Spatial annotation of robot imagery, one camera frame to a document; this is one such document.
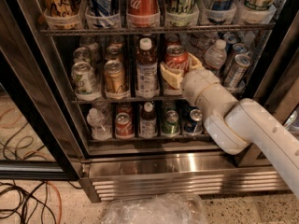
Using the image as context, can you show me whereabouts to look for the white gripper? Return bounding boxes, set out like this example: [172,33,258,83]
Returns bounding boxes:
[160,53,220,105]

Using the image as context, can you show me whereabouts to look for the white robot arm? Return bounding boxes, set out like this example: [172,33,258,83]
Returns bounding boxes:
[160,55,299,197]

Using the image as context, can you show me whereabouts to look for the brown tea bottle middle shelf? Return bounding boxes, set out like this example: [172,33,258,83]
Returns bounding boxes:
[136,37,158,93]

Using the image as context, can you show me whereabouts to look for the front silver slim can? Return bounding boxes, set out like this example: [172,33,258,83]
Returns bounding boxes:
[223,54,252,88]

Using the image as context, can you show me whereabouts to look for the silver slim can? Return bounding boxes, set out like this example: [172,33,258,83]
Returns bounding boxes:
[223,54,252,88]
[222,43,249,77]

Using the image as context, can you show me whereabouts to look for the bottom shelf blue can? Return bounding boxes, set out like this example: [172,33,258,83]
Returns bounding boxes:
[183,109,203,135]

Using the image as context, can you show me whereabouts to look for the bottom shelf green can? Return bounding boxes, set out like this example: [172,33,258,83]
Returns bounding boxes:
[162,110,179,135]

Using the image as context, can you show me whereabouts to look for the rear blue slim can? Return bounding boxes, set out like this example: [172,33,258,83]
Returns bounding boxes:
[222,32,239,53]

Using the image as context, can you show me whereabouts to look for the bottom shelf tea bottle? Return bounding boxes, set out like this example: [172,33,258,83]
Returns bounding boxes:
[139,102,157,138]

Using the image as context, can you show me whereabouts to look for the front gold can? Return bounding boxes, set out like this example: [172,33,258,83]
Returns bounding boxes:
[104,60,126,93]

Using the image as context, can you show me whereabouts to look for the gold can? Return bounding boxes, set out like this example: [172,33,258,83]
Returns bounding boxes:
[104,60,126,93]
[109,35,125,49]
[105,46,123,63]

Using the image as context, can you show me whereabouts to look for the rear gold can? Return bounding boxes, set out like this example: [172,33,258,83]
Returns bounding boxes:
[109,35,125,49]

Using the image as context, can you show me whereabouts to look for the top shelf red coke can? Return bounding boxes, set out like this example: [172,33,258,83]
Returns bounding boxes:
[128,0,158,27]

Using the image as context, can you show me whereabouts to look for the shelf red coke can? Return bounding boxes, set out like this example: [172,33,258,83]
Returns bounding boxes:
[115,112,134,139]
[128,0,158,27]

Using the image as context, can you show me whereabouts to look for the bottom shelf red coke can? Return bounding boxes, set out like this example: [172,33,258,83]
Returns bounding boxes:
[115,112,134,139]

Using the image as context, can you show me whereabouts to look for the stainless steel fridge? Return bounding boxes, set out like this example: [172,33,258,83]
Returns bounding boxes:
[0,0,299,203]

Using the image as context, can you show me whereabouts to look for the front white green can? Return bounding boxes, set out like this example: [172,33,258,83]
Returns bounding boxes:
[71,62,98,95]

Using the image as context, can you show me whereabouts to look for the rear white green can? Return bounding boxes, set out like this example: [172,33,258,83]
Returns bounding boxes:
[79,36,100,63]

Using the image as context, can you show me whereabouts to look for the bottom shelf water bottle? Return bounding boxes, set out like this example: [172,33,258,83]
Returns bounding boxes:
[87,108,112,141]

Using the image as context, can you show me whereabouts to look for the left glass fridge door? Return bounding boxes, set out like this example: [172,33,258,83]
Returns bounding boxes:
[0,0,83,180]

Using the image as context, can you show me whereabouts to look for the rear clear water bottle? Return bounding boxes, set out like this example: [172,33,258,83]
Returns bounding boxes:
[190,32,219,62]

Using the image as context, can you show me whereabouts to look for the clear water bottle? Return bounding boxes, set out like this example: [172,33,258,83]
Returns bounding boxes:
[204,39,227,75]
[190,32,219,62]

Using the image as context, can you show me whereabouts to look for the front clear water bottle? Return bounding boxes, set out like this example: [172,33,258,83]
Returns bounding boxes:
[204,39,227,75]

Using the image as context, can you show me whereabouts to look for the clear plastic bin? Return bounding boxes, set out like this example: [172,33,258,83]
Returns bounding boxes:
[100,193,208,224]

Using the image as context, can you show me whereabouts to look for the middle wire shelf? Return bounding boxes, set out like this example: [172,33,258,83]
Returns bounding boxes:
[71,95,186,105]

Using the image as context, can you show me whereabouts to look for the wire shelf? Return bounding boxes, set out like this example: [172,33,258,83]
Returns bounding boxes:
[40,22,276,36]
[71,95,186,105]

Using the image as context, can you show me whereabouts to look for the top wire shelf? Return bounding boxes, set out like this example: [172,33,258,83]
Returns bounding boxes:
[40,22,276,36]

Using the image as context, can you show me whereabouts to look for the black and orange cables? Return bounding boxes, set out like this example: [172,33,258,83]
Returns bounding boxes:
[0,180,82,224]

